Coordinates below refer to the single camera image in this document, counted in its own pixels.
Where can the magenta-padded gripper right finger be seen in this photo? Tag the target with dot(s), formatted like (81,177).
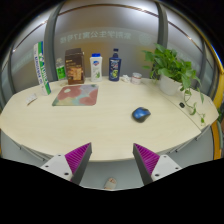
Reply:
(147,160)

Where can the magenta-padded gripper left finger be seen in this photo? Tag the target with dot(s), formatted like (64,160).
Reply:
(77,159)

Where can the blue and black computer mouse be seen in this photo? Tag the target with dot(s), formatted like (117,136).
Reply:
(141,114)

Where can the pastel floral print mouse pad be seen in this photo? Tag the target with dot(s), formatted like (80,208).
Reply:
(76,95)

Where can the small black desk socket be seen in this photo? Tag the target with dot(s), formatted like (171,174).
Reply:
(182,105)

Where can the small white patterned packet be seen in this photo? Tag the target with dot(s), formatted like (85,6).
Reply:
(31,98)

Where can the green plant in white pot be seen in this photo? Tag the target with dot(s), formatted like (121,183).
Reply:
(168,85)

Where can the small white jar pink lid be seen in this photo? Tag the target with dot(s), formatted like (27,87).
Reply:
(136,78)

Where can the crumpled white tissue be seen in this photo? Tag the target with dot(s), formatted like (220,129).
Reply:
(125,78)

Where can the clear bottle with green label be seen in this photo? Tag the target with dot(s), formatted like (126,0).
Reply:
(60,71)

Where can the white bottle with blue cap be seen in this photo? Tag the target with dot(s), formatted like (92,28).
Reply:
(96,69)

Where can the brown cracker box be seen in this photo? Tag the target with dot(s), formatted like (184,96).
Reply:
(74,66)

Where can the dark blue pump bottle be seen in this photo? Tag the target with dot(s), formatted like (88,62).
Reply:
(115,68)

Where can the white green blue shuttlecock tube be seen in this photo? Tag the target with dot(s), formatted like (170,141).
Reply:
(42,68)

